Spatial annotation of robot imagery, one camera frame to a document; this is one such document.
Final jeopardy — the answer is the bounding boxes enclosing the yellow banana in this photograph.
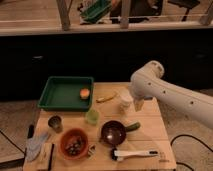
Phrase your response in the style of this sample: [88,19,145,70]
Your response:
[96,93,117,103]

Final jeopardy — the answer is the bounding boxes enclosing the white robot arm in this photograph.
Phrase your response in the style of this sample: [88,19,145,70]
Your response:
[129,60,213,129]

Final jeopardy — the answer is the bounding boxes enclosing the light green plastic cup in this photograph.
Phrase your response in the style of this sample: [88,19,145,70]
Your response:
[85,109,99,125]

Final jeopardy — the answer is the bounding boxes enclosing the metal cup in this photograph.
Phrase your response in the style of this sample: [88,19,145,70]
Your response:
[48,115,63,133]

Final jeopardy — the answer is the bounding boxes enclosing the green cucumber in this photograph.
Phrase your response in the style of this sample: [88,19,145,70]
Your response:
[125,122,141,132]

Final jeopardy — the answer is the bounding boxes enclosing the dark purple bowl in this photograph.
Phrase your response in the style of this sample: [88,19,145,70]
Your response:
[101,120,126,146]

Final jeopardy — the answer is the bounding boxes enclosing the orange round fruit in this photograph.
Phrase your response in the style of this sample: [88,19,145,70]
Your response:
[80,88,90,99]

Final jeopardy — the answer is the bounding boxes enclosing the white dish brush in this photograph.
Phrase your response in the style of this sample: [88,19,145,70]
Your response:
[110,148,158,161]

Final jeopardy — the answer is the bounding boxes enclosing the orange bowl with contents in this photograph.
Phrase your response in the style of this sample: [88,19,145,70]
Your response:
[59,128,88,160]

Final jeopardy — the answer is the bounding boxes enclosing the green plastic tray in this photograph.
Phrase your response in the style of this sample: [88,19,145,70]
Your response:
[38,76,94,112]

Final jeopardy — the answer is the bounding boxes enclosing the grey cloth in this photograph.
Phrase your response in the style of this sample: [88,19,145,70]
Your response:
[26,133,49,162]

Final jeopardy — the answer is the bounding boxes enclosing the black floor cable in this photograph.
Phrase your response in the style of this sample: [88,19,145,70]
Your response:
[170,133,213,171]

